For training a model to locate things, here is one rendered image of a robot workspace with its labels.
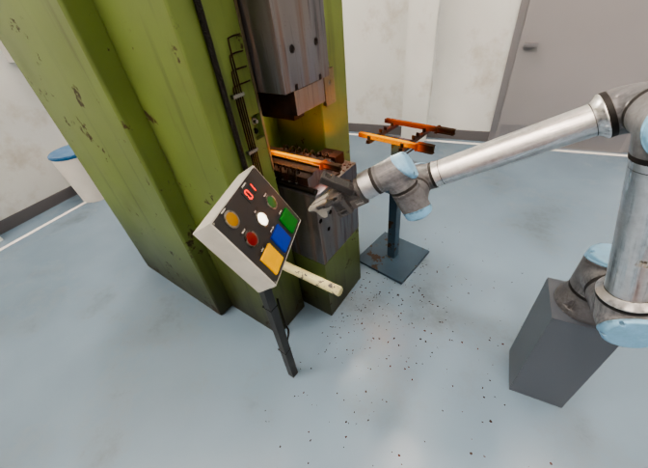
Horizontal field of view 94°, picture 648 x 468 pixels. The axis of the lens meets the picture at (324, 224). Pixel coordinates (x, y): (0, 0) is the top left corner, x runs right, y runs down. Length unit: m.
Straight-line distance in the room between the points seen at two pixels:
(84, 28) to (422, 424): 2.12
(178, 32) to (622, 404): 2.37
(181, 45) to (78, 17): 0.45
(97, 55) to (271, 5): 0.68
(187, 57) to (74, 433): 1.91
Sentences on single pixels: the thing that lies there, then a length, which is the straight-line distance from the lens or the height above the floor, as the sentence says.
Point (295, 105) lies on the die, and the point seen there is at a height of 1.31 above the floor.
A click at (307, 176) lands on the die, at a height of 0.98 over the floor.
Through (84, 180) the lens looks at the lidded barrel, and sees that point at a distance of 4.27.
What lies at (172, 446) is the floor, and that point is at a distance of 1.96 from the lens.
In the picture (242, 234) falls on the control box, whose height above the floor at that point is 1.12.
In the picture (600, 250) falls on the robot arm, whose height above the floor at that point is 0.87.
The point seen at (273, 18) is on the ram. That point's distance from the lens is 1.21.
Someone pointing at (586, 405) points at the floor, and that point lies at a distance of 2.07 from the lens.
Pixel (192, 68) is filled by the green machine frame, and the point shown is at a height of 1.51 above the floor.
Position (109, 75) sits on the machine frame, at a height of 1.49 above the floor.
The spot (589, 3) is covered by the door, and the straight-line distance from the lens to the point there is 4.02.
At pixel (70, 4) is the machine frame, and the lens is 1.51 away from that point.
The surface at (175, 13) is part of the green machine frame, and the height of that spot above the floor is 1.65.
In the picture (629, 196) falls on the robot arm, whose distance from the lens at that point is 1.02.
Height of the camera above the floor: 1.66
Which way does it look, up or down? 38 degrees down
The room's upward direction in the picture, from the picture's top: 7 degrees counter-clockwise
